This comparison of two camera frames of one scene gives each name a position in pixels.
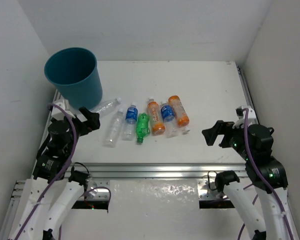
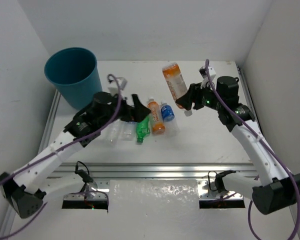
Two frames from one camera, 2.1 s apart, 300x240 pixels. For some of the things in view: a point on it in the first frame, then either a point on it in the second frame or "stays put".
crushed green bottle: [142, 126] stays put
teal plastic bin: [74, 72] stays put
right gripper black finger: [210, 134] -> [185, 101]
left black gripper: [83, 122] -> [129, 111]
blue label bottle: [168, 115] stays put
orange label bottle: [158, 127] stays put
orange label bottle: [182, 117] -> [176, 82]
